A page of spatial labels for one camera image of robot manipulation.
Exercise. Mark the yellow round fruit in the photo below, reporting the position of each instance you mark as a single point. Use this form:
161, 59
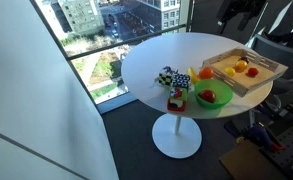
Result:
230, 71

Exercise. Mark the red apple in bowl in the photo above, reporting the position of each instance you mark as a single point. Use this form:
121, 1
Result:
208, 96

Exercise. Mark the orange tomato fruit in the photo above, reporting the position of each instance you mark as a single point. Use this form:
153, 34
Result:
206, 73

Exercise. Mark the green plastic bowl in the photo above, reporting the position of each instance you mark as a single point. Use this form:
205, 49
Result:
222, 92

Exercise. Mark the wooden tray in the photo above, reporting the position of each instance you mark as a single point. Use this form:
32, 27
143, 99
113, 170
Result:
241, 83

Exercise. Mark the orange round fruit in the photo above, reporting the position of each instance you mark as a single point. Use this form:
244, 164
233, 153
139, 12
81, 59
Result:
240, 66

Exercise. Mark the black white patterned soft cube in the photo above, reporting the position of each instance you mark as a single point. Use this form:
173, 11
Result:
171, 77

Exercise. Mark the colourful soft toy block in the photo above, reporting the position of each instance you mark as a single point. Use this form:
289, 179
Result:
177, 99

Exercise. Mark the yellow banana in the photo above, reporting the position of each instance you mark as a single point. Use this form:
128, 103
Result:
193, 77

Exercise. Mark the dark purple plum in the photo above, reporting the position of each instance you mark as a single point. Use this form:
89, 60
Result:
244, 59

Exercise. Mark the brown cardboard sheet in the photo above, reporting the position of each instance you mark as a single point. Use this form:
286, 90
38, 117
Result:
245, 162

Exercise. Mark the black office chair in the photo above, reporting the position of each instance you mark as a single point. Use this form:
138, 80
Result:
283, 55

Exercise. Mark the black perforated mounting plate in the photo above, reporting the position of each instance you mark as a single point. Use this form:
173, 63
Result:
283, 160

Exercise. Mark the white round pedestal table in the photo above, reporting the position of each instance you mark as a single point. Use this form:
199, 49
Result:
176, 134

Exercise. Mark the blue handled clamp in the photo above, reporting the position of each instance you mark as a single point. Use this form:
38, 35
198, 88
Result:
258, 134

